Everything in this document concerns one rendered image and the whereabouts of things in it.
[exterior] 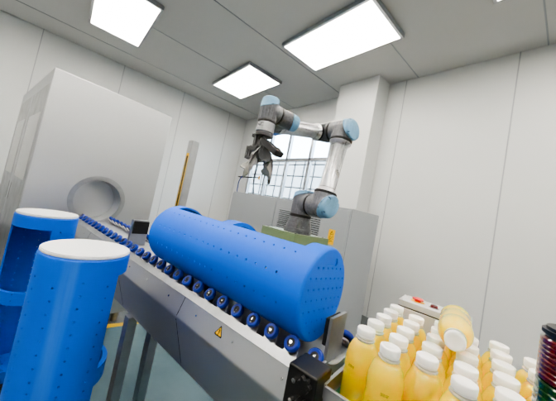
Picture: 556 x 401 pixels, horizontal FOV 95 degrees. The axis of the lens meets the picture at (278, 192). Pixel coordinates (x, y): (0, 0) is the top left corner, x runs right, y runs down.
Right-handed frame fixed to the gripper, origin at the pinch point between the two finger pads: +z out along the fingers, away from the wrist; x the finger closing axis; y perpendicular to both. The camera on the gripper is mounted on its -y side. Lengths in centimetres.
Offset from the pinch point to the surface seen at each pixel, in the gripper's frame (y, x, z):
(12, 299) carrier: 111, 48, 83
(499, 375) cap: -77, 4, 32
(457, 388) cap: -72, 15, 33
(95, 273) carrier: 27, 40, 43
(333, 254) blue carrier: -36.9, -2.3, 19.6
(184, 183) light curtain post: 105, -28, 5
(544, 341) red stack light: -78, 35, 16
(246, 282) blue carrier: -18.0, 13.6, 33.3
